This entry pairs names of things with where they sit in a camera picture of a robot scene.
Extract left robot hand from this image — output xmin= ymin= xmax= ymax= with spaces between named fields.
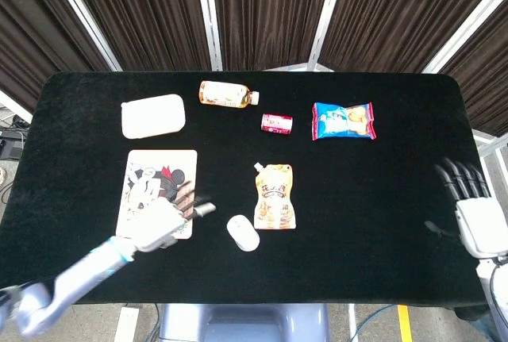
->
xmin=133 ymin=187 xmax=217 ymax=254

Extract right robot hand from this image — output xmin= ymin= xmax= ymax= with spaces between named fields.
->
xmin=424 ymin=157 xmax=508 ymax=259

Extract white computer mouse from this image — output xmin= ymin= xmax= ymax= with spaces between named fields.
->
xmin=226 ymin=214 xmax=261 ymax=252

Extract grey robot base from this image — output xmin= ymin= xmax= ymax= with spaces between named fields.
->
xmin=157 ymin=302 xmax=331 ymax=342

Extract cartoon print mouse pad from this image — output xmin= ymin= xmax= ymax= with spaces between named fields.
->
xmin=115 ymin=149 xmax=198 ymax=240

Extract white power strip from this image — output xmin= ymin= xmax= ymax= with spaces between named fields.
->
xmin=114 ymin=305 xmax=140 ymax=342

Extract white rectangular plastic box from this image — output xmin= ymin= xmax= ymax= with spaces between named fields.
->
xmin=120 ymin=93 xmax=187 ymax=140

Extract orange spouted drink pouch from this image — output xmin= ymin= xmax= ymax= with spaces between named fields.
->
xmin=253 ymin=161 xmax=297 ymax=231

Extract black table cloth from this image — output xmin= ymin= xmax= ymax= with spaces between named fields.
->
xmin=0 ymin=71 xmax=498 ymax=321

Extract amber tea bottle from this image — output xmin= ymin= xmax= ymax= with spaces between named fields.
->
xmin=198 ymin=80 xmax=260 ymax=110

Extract small red can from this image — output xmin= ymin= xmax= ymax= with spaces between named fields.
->
xmin=260 ymin=113 xmax=294 ymax=136

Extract blue snack bag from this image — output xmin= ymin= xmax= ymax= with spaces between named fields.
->
xmin=311 ymin=102 xmax=377 ymax=142

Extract blue floor cable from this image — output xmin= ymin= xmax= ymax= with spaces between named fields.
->
xmin=351 ymin=303 xmax=398 ymax=342

